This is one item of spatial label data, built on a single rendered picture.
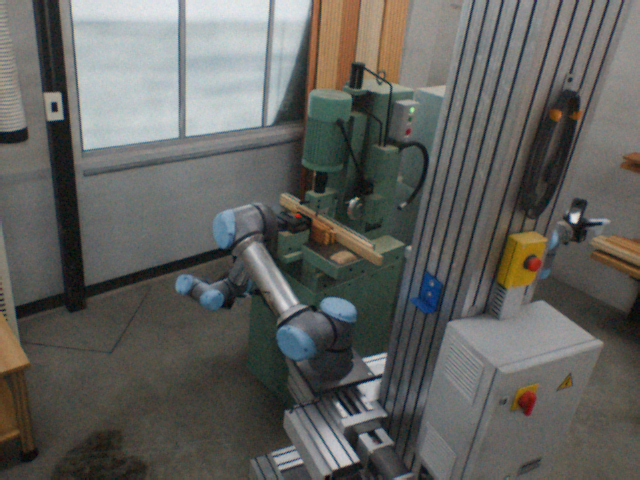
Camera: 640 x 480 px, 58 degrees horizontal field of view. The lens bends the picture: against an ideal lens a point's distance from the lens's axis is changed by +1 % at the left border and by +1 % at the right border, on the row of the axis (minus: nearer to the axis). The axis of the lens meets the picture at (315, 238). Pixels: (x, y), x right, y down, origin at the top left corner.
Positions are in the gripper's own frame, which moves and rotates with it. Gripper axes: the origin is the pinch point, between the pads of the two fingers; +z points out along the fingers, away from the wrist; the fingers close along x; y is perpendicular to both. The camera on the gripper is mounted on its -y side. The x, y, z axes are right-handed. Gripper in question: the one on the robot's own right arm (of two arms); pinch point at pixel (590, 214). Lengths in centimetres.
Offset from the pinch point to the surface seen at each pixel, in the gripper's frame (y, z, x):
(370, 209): 10, -39, -77
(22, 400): 73, -178, -126
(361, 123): -27, -41, -83
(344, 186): 1, -46, -87
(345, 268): 27, -66, -64
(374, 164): -9, -37, -78
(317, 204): 8, -58, -91
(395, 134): -22, -27, -76
